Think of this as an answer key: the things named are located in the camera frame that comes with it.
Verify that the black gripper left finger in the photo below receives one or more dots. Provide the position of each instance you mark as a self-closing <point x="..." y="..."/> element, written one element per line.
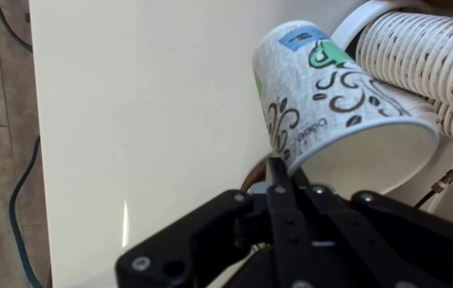
<point x="219" y="240"/>

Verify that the white round tray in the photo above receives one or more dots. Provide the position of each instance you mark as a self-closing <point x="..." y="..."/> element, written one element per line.
<point x="354" y="26"/>

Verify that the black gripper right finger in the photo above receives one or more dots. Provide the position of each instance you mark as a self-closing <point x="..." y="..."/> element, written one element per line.
<point x="386" y="240"/>

